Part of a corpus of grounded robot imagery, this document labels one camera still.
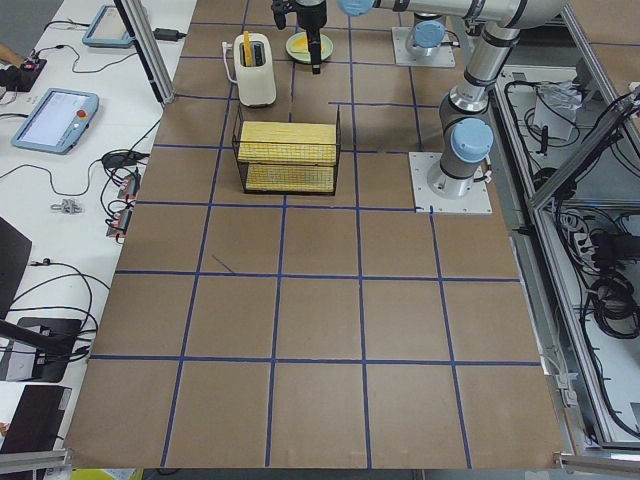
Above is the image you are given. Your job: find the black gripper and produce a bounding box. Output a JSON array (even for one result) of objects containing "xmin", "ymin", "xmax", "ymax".
[{"xmin": 294, "ymin": 0, "xmax": 327, "ymax": 75}]

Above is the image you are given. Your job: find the cream white toaster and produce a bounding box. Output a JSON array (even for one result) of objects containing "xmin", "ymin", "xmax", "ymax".
[{"xmin": 233, "ymin": 31, "xmax": 276, "ymax": 108}]

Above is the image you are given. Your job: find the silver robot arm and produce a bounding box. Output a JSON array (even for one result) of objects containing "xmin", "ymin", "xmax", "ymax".
[
  {"xmin": 405, "ymin": 12, "xmax": 459, "ymax": 59},
  {"xmin": 338, "ymin": 0, "xmax": 566, "ymax": 200}
]

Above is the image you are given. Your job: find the yellow toast slice in toaster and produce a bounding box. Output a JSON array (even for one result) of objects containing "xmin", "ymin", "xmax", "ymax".
[{"xmin": 243, "ymin": 31, "xmax": 253, "ymax": 68}]

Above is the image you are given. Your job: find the yellow toast slice on plate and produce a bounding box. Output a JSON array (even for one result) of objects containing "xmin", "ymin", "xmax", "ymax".
[{"xmin": 290, "ymin": 32, "xmax": 309, "ymax": 54}]

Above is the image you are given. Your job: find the light green plate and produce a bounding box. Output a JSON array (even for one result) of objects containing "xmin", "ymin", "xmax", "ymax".
[{"xmin": 285, "ymin": 32, "xmax": 334, "ymax": 65}]

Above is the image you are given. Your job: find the black power adapter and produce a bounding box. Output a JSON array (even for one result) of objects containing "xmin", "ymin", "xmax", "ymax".
[{"xmin": 153, "ymin": 28, "xmax": 186, "ymax": 42}]

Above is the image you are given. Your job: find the far blue teach pendant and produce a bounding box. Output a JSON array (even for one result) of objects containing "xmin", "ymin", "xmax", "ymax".
[{"xmin": 82, "ymin": 4, "xmax": 133, "ymax": 49}]

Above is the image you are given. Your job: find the blue teach pendant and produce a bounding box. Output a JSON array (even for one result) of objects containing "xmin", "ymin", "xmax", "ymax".
[
  {"xmin": 11, "ymin": 88, "xmax": 100, "ymax": 155},
  {"xmin": 82, "ymin": 4, "xmax": 133, "ymax": 49}
]

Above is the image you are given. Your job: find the near blue teach pendant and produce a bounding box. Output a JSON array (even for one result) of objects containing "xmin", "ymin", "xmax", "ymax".
[{"xmin": 11, "ymin": 88, "xmax": 100, "ymax": 155}]

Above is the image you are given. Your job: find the black electronics box red button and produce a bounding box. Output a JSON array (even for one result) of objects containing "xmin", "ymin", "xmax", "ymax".
[{"xmin": 1, "ymin": 59, "xmax": 47, "ymax": 92}]

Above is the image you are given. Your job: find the small metal clamp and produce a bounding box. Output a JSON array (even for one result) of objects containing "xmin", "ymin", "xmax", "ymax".
[{"xmin": 50, "ymin": 198, "xmax": 84, "ymax": 215}]

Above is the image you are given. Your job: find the black monitor stand base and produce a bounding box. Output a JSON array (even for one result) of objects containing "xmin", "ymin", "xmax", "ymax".
[{"xmin": 1, "ymin": 317, "xmax": 82, "ymax": 383}]

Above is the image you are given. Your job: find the black wire basket rack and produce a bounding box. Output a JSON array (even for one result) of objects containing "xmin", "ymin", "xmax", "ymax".
[{"xmin": 232, "ymin": 109, "xmax": 341, "ymax": 196}]

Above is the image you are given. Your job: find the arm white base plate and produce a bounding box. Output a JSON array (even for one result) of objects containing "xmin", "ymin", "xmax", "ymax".
[
  {"xmin": 391, "ymin": 27, "xmax": 456, "ymax": 68},
  {"xmin": 409, "ymin": 152, "xmax": 492, "ymax": 215}
]

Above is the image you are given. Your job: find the aluminium frame post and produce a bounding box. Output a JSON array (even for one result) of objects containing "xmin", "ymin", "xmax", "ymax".
[{"xmin": 114, "ymin": 0, "xmax": 175, "ymax": 105}]

